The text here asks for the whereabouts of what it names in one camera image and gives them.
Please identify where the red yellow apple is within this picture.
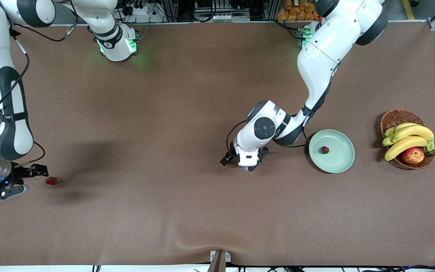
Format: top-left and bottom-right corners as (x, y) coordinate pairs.
(401, 147), (425, 165)

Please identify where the orange toy food pile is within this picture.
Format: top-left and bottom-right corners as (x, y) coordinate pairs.
(277, 0), (318, 21)

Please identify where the white power strip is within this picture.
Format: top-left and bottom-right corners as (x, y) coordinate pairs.
(121, 3), (158, 17)

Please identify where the black equipment rack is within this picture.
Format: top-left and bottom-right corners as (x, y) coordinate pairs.
(157, 0), (278, 22)

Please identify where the metal table edge bracket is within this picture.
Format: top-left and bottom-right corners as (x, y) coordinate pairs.
(207, 250), (232, 272)

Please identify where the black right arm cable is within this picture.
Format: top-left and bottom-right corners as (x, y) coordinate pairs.
(0, 23), (75, 167)

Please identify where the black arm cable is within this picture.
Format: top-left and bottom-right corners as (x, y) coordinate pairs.
(0, 23), (75, 167)
(226, 30), (348, 152)

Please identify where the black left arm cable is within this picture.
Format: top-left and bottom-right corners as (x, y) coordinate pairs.
(226, 30), (348, 152)

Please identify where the brown table cover mat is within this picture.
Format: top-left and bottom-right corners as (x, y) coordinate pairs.
(0, 21), (435, 267)

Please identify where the yellow banana bunch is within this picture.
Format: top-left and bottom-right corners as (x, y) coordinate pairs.
(382, 123), (435, 162)

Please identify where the brown wicker basket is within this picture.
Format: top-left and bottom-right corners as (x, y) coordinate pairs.
(380, 109), (435, 170)

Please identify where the pale green round plate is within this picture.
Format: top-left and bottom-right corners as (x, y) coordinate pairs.
(309, 129), (355, 174)

